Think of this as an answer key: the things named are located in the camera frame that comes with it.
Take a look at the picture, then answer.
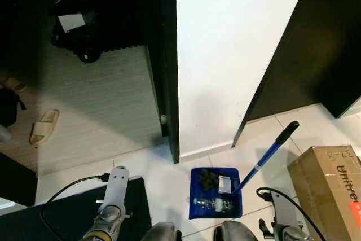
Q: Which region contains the black door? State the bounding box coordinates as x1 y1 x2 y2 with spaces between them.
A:
232 0 361 148
135 0 181 164

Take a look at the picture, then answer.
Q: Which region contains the black wheeled equipment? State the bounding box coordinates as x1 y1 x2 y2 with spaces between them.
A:
50 0 144 64

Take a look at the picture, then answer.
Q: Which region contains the white flat board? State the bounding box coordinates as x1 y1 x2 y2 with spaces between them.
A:
58 14 86 33

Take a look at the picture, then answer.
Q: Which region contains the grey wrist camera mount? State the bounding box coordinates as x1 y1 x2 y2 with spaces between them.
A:
103 168 131 211
270 189 302 236

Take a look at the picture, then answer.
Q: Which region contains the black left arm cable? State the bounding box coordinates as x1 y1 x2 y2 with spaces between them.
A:
39 173 112 241

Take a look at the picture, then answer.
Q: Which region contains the clear plastic bottle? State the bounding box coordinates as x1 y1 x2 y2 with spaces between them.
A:
193 197 235 215

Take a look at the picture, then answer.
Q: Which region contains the black bag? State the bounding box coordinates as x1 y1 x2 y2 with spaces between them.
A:
0 87 27 128

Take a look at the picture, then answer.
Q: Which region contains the black low furniture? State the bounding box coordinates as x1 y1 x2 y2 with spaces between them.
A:
0 151 39 208

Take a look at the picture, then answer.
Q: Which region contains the brown cardboard box red label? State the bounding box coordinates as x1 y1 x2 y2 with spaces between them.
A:
287 146 361 241

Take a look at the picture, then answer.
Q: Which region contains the beige slide slipper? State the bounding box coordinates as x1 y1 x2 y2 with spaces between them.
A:
29 109 60 146
0 76 27 94

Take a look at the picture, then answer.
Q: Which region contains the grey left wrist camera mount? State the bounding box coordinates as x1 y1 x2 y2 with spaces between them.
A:
103 168 131 211

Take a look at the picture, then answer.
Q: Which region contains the black cloth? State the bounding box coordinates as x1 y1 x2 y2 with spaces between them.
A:
195 169 219 192

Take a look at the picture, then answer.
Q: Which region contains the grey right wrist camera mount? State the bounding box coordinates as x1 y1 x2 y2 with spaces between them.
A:
270 189 302 236

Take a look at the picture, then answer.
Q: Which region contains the blue long-handled dustpan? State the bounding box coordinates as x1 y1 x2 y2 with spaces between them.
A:
188 121 301 221

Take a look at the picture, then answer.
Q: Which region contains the small white box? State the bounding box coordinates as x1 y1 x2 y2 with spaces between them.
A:
218 176 234 194

